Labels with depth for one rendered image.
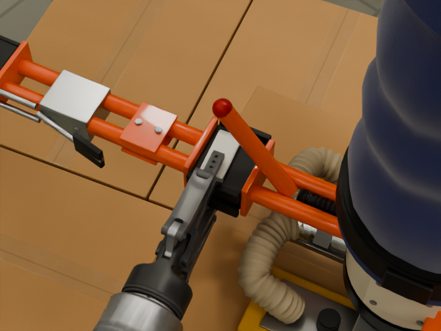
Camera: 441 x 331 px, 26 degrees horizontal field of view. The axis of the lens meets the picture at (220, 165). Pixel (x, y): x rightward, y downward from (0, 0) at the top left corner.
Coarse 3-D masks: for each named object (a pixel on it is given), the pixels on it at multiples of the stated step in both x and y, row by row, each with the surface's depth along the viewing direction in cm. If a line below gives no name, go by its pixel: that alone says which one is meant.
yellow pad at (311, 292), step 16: (272, 272) 121; (304, 288) 119; (320, 288) 120; (256, 304) 119; (320, 304) 118; (336, 304) 118; (240, 320) 118; (256, 320) 117; (272, 320) 117; (304, 320) 117; (320, 320) 114; (336, 320) 114; (352, 320) 117
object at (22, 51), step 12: (0, 36) 124; (0, 48) 123; (12, 48) 123; (24, 48) 123; (0, 60) 122; (12, 60) 122; (0, 72) 121; (12, 72) 122; (0, 84) 121; (0, 96) 122
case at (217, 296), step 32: (256, 96) 138; (256, 128) 135; (288, 128) 135; (320, 128) 135; (352, 128) 135; (288, 160) 132; (224, 224) 126; (256, 224) 126; (224, 256) 124; (288, 256) 124; (320, 256) 124; (192, 288) 122; (224, 288) 122; (192, 320) 119; (224, 320) 119
